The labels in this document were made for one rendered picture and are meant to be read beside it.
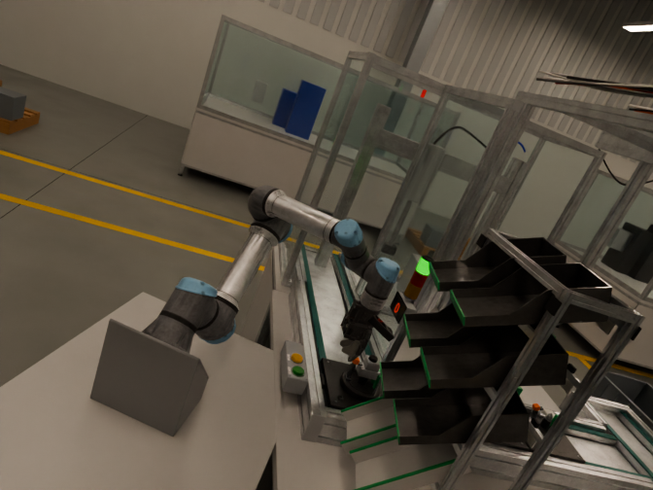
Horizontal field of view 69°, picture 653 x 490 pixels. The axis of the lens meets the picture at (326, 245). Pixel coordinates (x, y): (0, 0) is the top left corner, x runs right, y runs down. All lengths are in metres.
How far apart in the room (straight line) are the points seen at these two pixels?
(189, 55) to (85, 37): 1.70
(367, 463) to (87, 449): 0.69
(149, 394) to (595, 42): 10.68
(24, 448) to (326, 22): 8.54
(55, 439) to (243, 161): 5.24
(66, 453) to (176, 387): 0.28
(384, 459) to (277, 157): 5.29
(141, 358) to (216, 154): 5.13
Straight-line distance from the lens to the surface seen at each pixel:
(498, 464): 1.82
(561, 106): 2.13
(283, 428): 1.54
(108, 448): 1.37
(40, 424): 1.41
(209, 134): 6.26
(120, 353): 1.35
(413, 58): 8.56
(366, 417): 1.44
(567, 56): 10.99
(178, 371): 1.29
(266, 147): 6.26
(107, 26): 9.48
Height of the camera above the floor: 1.86
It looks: 19 degrees down
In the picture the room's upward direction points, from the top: 22 degrees clockwise
